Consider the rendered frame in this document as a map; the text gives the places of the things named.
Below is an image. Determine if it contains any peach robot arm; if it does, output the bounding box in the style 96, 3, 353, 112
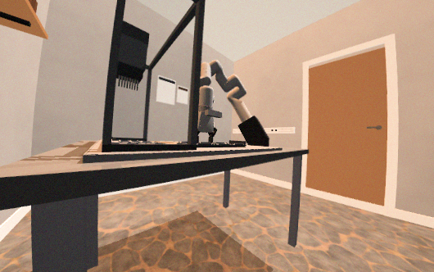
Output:
199, 60, 251, 122

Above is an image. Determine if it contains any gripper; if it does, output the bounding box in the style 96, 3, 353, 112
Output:
197, 111, 217, 143

